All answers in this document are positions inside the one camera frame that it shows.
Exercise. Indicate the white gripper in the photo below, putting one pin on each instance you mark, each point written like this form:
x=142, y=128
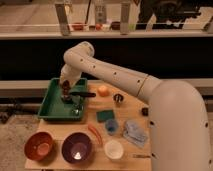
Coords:
x=69, y=74

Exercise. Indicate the dark red grape bunch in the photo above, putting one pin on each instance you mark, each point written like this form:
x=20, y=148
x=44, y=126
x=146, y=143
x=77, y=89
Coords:
x=65, y=88

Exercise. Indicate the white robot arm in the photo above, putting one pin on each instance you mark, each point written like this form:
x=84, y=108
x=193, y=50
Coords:
x=179, y=131

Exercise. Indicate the purple bowl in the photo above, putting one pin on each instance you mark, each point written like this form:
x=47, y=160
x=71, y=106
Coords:
x=77, y=148

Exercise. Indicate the red bowl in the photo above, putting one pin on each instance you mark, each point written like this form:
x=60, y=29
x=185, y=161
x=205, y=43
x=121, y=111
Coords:
x=38, y=146

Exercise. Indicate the green plastic tray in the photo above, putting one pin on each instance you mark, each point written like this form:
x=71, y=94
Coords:
x=53, y=108

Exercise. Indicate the orange fruit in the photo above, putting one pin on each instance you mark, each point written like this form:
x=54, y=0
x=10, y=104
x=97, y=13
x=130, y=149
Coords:
x=103, y=91

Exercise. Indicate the green sponge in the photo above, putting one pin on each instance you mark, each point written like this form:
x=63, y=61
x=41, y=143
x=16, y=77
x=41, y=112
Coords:
x=104, y=115

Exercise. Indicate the small metal cup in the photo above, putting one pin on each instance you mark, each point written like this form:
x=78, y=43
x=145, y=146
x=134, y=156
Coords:
x=118, y=99

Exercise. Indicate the orange carrot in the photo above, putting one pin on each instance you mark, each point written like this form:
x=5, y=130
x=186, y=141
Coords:
x=96, y=133

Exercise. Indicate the blue plastic cup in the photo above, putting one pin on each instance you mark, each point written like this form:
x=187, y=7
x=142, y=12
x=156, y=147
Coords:
x=111, y=126

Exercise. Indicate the wooden table board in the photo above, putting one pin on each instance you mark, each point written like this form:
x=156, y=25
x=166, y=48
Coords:
x=129, y=109

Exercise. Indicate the black rectangular block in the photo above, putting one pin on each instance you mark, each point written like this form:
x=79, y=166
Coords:
x=145, y=111

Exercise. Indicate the light blue cloth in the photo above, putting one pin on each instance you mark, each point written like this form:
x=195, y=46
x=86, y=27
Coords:
x=134, y=133

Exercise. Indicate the black handled utensil in tray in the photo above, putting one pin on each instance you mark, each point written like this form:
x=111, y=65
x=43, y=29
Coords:
x=70, y=97

